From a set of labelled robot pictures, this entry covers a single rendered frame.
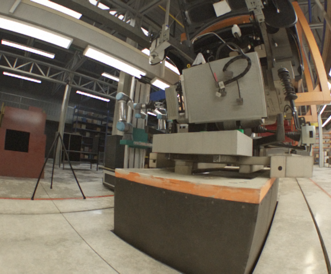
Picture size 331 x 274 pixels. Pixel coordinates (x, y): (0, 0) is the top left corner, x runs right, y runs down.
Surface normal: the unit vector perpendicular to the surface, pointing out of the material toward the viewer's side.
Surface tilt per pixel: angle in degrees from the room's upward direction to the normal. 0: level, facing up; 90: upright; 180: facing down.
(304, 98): 90
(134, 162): 90
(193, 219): 90
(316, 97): 90
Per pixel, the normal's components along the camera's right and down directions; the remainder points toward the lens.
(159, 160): 0.76, -0.03
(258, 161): -0.65, -0.12
